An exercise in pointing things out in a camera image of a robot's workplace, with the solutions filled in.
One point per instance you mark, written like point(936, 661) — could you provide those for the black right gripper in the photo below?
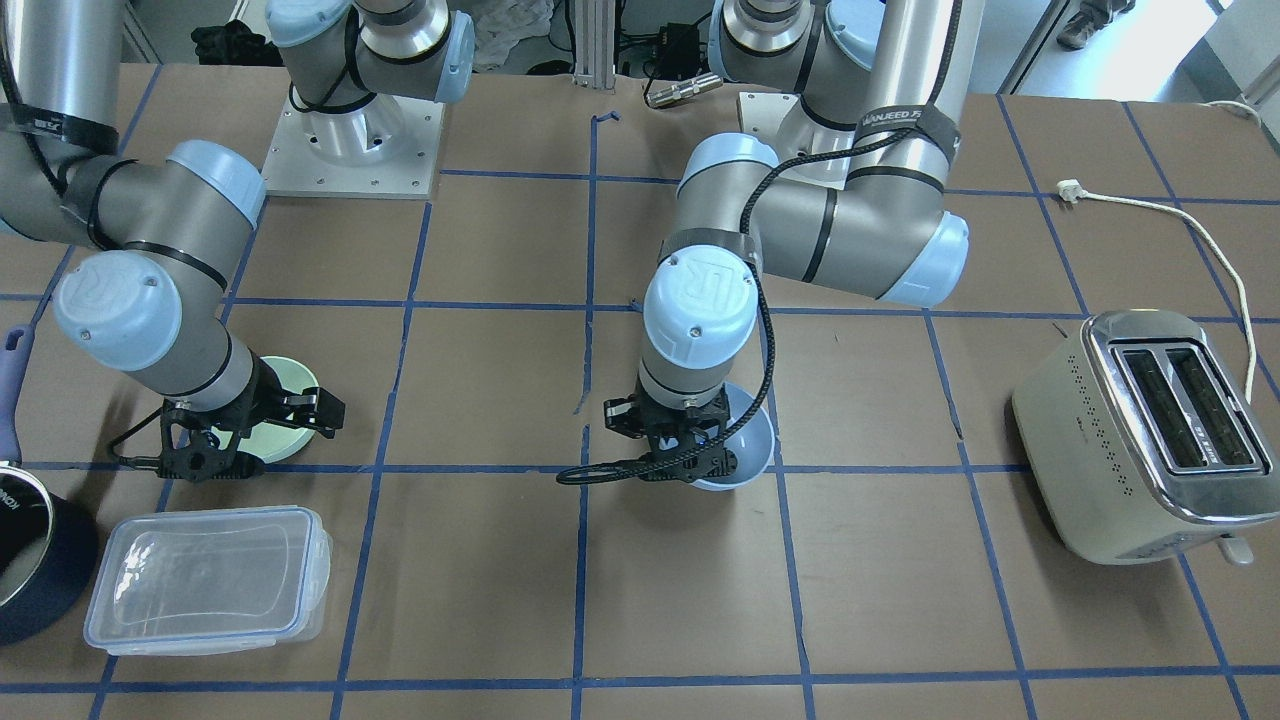
point(262, 398)

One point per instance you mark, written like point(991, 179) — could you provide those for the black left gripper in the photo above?
point(622, 415)

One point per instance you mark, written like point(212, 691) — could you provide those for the blue plastic bowl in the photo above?
point(753, 445)

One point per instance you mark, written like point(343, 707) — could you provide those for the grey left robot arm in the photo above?
point(848, 194)

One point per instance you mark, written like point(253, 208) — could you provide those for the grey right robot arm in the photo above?
point(165, 239)

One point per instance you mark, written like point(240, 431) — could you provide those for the clear plastic food container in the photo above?
point(197, 583)

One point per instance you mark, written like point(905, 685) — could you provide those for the dark blue saucepan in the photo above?
point(48, 544)

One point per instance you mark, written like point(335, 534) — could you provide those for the cream and chrome toaster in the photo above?
point(1143, 444)

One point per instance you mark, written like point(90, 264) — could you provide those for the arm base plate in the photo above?
point(779, 121)
point(386, 150)

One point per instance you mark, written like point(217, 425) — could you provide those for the aluminium frame post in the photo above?
point(594, 26)

